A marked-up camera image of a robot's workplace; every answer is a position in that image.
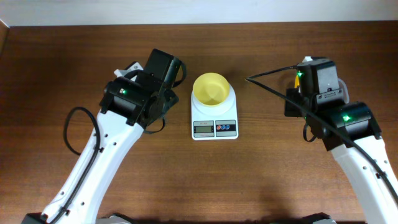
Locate yellow plastic bowl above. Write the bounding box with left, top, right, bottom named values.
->
left=193, top=73, right=230, bottom=106

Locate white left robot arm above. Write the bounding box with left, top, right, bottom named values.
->
left=23, top=49, right=187, bottom=223

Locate clear plastic bean container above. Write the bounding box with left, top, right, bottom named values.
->
left=338, top=78, right=349, bottom=104

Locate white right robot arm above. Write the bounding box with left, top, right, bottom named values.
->
left=284, top=57, right=397, bottom=223

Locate white digital kitchen scale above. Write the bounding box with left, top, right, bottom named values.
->
left=191, top=85, right=239, bottom=141

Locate yellow plastic scoop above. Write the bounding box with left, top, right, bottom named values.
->
left=295, top=75, right=300, bottom=88

